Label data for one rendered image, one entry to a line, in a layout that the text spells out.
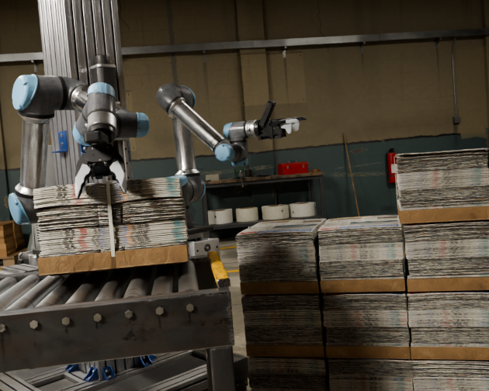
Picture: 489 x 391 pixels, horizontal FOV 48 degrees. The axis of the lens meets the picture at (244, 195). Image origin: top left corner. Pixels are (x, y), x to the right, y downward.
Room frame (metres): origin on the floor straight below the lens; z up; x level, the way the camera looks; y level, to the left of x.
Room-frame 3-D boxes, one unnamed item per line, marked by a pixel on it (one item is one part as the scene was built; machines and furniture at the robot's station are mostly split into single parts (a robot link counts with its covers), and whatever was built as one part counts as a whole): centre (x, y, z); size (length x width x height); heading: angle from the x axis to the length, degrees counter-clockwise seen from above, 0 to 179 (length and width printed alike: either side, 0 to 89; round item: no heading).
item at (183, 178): (2.43, 0.30, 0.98); 0.13 x 0.12 x 0.14; 158
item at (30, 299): (1.40, 0.56, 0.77); 0.47 x 0.05 x 0.05; 7
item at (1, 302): (1.39, 0.62, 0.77); 0.47 x 0.05 x 0.05; 7
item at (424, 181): (1.97, -0.70, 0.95); 0.38 x 0.29 x 0.23; 165
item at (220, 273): (1.44, 0.09, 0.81); 0.43 x 0.03 x 0.02; 7
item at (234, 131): (2.44, 0.01, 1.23); 0.11 x 0.08 x 0.09; 67
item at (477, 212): (1.97, -0.69, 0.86); 0.38 x 0.29 x 0.04; 165
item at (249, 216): (8.16, -0.25, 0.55); 1.80 x 0.70 x 1.09; 97
